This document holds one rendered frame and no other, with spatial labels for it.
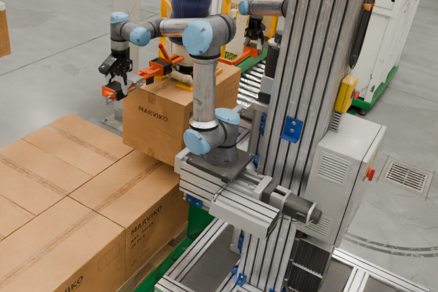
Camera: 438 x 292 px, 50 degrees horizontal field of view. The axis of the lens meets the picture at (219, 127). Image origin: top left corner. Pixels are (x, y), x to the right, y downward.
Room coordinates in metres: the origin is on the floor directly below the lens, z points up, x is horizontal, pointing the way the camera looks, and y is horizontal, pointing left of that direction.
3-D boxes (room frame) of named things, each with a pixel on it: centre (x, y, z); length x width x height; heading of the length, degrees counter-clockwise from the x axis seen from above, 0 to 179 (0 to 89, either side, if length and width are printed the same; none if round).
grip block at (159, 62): (2.19, 0.33, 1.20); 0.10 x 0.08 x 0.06; 64
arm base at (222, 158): (1.70, -0.03, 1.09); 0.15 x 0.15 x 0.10
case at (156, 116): (2.40, 0.22, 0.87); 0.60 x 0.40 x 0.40; 153
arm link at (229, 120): (1.69, -0.02, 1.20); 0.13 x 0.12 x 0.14; 144
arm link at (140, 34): (1.85, 0.38, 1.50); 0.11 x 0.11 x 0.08; 54
